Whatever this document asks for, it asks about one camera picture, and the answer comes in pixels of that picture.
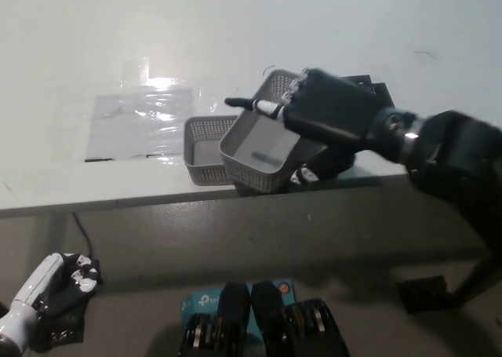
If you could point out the black floor socket plate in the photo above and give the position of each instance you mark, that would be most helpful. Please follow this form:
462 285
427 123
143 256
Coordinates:
66 325
421 296

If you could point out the clear plastic sheet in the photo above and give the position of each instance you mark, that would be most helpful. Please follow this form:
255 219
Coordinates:
117 129

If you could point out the black desk leg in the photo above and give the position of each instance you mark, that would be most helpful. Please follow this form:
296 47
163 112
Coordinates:
476 278

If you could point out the white and black left hand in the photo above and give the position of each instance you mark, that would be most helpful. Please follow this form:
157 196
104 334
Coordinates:
51 286

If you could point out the grey perforated plastic basket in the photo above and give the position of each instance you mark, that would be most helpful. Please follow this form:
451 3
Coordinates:
204 149
255 141

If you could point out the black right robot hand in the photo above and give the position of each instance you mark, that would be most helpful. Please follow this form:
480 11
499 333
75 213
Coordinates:
333 110

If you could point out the teal cardboard router box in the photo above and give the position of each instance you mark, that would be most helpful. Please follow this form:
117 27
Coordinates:
202 302

